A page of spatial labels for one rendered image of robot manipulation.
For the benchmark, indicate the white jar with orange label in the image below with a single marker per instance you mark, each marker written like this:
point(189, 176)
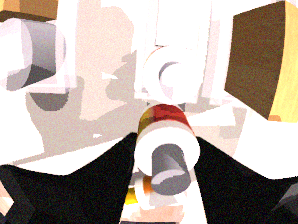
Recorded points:
point(143, 193)

